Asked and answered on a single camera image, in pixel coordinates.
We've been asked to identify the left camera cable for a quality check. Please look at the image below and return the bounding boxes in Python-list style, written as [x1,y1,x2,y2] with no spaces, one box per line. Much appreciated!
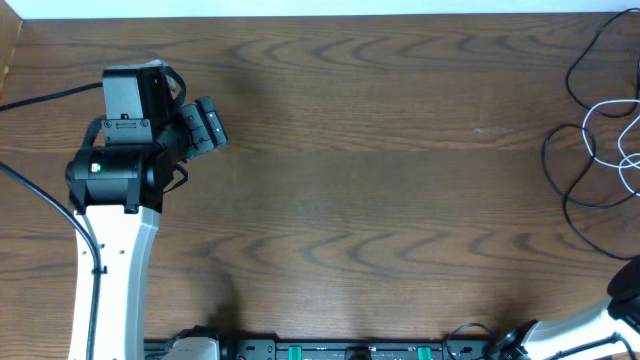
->
[0,82,104,360]

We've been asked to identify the thin black cable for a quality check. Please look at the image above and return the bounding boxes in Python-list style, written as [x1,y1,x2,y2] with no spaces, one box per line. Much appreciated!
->
[564,7,640,120]

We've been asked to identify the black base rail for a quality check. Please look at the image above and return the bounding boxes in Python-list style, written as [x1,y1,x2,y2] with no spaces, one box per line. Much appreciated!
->
[144,337,488,360]

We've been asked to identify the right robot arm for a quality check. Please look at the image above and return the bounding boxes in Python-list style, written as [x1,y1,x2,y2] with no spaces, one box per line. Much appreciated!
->
[488,259,639,360]

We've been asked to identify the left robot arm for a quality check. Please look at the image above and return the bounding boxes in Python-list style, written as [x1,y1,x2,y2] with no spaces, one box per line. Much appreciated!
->
[66,60,228,359]

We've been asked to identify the cardboard box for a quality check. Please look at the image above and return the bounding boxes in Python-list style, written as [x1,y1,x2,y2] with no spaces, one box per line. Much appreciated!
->
[0,0,23,89]

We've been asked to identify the black USB cable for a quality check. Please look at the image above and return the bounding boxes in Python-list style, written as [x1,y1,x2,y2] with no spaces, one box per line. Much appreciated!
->
[541,123,640,261]

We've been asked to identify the white USB cable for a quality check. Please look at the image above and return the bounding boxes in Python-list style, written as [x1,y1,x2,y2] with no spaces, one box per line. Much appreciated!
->
[581,98,640,197]

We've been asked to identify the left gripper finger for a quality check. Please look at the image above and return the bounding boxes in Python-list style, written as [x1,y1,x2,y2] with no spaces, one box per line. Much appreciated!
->
[198,119,228,150]
[195,96,224,135]

